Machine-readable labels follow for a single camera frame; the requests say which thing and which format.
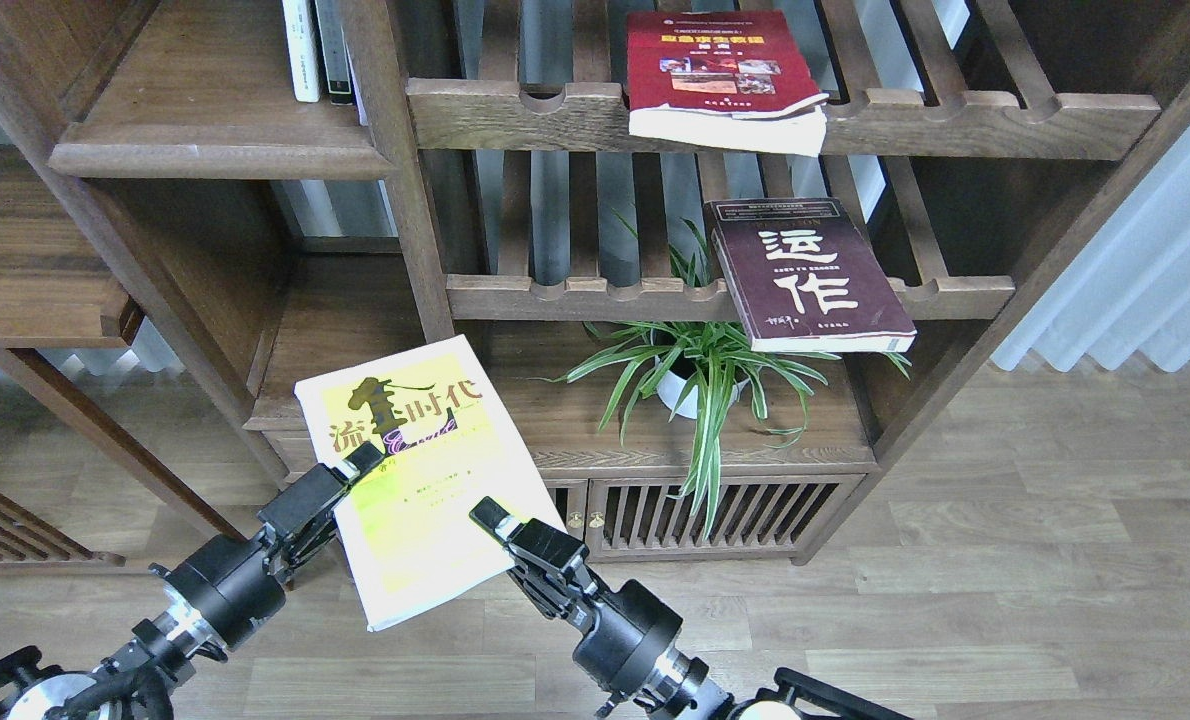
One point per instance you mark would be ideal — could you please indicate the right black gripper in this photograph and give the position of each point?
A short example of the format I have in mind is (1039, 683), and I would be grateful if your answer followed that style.
(628, 644)

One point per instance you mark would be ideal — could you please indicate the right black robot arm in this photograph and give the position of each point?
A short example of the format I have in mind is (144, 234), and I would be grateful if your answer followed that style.
(702, 698)

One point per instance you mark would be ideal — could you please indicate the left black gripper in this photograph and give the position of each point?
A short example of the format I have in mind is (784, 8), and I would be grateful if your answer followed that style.
(228, 588)

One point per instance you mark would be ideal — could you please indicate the white plant pot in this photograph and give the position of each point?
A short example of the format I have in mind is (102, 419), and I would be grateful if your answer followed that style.
(671, 388)

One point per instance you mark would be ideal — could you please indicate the white upright book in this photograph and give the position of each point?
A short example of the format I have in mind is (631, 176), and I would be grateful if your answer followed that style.
(303, 49)

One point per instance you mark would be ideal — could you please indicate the green spider plant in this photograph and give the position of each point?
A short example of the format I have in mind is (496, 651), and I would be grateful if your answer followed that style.
(644, 351)

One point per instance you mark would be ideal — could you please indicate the dark maroon book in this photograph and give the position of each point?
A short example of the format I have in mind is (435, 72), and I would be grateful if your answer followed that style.
(804, 279)

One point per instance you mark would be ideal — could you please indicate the red cover book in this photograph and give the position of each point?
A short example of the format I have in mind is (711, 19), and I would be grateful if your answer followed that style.
(729, 80)

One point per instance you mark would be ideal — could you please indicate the dark wooden bookshelf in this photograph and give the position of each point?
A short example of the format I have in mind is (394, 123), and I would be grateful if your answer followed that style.
(498, 191)

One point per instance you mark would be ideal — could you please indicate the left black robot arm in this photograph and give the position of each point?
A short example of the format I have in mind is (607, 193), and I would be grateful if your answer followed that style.
(135, 682)

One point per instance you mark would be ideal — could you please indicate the white curtain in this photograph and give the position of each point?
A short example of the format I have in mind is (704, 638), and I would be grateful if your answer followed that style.
(1127, 293)

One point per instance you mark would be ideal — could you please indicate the yellow green cover book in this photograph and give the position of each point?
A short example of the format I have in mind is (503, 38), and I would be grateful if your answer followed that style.
(447, 441)

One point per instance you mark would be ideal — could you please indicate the dark upright book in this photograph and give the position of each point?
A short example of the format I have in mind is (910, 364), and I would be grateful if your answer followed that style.
(336, 64)

